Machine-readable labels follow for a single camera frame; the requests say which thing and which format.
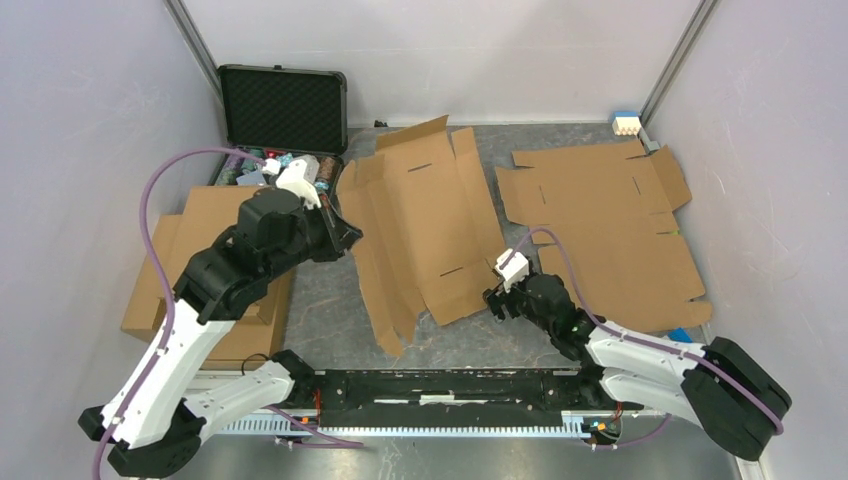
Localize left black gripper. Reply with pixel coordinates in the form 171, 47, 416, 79
265, 192, 364, 280

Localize cardboard box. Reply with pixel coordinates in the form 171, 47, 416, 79
164, 186, 293, 322
336, 116, 506, 356
121, 215, 289, 371

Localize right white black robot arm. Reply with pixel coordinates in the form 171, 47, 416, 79
482, 273, 792, 461

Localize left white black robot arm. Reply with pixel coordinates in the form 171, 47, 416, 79
78, 187, 362, 479

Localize black poker chip case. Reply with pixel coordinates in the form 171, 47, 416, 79
217, 64, 349, 195

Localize stack of flat cardboard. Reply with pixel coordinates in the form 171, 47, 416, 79
495, 140, 713, 333

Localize blue green white card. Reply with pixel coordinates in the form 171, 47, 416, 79
666, 328, 693, 343

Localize white blue block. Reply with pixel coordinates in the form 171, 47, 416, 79
611, 111, 643, 136

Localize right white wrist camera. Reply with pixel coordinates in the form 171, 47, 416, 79
494, 249, 531, 293

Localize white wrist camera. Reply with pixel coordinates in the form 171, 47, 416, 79
261, 154, 320, 209
494, 249, 531, 293

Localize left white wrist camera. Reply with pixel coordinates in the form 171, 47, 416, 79
261, 154, 320, 209

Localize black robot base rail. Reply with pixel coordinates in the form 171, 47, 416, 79
279, 368, 618, 428

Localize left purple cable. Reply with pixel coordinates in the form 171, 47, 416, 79
91, 146, 269, 480

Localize purple cable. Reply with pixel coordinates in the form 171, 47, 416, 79
504, 226, 786, 437
91, 146, 269, 480

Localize white toothed cable duct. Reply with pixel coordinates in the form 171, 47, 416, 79
219, 413, 590, 440

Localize left aluminium corner post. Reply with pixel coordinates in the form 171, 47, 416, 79
163, 0, 222, 102

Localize aluminium corner post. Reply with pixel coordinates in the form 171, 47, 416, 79
163, 0, 222, 102
640, 0, 720, 126

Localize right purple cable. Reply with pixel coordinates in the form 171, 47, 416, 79
504, 226, 786, 437

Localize right aluminium corner post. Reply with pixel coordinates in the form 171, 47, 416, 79
640, 0, 720, 126

